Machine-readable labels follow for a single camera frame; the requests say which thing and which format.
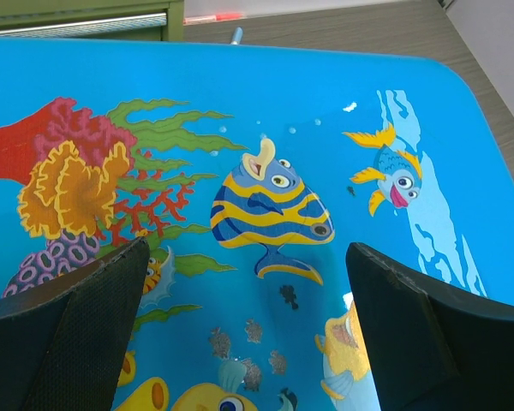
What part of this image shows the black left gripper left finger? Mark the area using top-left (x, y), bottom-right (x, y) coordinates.
top-left (0, 237), bottom-right (149, 410)

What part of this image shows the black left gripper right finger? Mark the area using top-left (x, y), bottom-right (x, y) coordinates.
top-left (346, 242), bottom-right (514, 410)

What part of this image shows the blue suitcase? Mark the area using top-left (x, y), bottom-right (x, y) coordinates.
top-left (0, 39), bottom-right (514, 410)

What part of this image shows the yellow-green drawer organizer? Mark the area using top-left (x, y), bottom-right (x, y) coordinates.
top-left (0, 0), bottom-right (184, 41)

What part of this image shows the marker pen red cap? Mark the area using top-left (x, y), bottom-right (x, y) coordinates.
top-left (183, 12), bottom-right (245, 25)

